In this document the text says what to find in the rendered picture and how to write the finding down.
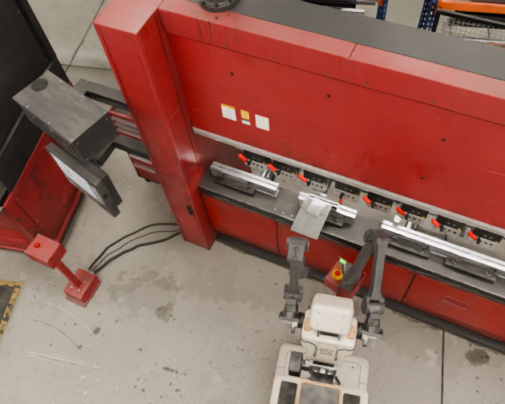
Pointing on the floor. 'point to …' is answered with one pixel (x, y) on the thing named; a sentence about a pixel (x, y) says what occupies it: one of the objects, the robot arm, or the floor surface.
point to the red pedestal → (82, 288)
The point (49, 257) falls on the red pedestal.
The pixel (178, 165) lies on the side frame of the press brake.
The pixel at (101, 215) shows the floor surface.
